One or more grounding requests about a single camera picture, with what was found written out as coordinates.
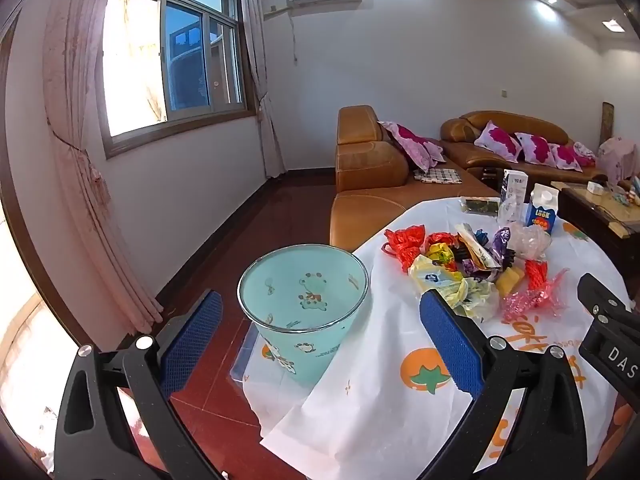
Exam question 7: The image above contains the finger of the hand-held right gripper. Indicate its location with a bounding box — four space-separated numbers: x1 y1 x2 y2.
577 273 633 319

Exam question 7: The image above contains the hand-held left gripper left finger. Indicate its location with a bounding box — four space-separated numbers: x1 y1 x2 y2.
52 289 226 480

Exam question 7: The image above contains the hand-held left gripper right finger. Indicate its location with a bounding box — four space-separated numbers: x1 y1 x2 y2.
415 289 588 480

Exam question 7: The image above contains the pale wrapper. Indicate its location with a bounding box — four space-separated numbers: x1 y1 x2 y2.
440 277 501 322

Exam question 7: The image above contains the red foam net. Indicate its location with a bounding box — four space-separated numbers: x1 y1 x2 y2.
524 259 550 292

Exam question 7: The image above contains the yellow and white wrapper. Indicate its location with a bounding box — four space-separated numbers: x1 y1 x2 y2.
407 254 463 293

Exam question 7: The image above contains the pink clear wrapper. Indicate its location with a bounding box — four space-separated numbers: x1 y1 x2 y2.
501 269 571 322

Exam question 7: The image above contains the clear plastic bag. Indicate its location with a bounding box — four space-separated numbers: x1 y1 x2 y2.
507 222 552 261

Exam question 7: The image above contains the yellow sponge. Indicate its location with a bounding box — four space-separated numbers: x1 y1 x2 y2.
495 266 527 295

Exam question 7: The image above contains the black ridged plastic tray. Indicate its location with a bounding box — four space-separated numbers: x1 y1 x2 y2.
452 242 516 271

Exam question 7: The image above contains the red and gold wrapper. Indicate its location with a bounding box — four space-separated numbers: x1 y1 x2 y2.
425 231 458 266

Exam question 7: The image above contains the red plastic bag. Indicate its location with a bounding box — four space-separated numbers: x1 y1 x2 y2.
383 225 427 273

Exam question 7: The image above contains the purple wrapper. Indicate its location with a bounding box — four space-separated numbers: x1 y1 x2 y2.
460 226 516 281

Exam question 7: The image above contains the teal cartoon waste bin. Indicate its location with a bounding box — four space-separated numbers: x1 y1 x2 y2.
237 244 370 388

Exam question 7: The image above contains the clear plastic storage box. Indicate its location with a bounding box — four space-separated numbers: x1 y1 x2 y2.
229 325 261 383

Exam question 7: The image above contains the dark wooden coffee table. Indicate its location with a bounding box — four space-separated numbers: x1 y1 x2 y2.
550 180 640 281

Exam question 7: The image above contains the blue milk carton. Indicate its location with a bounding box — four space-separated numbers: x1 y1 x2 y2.
522 183 558 236

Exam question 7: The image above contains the white tablecloth with orange print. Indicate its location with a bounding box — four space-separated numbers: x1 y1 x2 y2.
245 195 638 471

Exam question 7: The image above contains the white and blue carton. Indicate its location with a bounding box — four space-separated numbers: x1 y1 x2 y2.
497 169 530 223

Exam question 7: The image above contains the pale pink cloth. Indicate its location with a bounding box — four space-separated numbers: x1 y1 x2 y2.
597 135 640 191

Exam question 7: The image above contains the dark green packet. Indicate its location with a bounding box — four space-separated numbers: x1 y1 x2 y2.
460 196 501 217

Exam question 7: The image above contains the white magenta pillow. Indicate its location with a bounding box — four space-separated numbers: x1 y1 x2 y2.
572 141 598 167
515 132 553 165
547 143 583 172
474 120 523 162

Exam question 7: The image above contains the orange leather sofa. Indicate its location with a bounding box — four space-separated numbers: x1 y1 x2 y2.
440 110 608 186
329 105 501 252

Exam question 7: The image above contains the checked cloth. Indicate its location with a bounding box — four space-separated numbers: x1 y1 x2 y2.
413 167 464 184

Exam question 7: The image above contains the brown wooden board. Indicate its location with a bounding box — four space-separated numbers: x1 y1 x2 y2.
600 102 615 148

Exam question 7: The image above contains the pink floral pillow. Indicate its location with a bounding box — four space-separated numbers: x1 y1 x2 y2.
378 121 447 173

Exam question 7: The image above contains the pink tied curtain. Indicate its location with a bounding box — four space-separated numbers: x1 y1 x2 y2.
42 0 166 336
232 0 288 178

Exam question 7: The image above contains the sliding window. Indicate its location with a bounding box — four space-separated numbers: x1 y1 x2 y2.
97 0 256 161

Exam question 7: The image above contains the air conditioner cable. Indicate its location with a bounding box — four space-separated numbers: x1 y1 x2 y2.
263 7 301 66

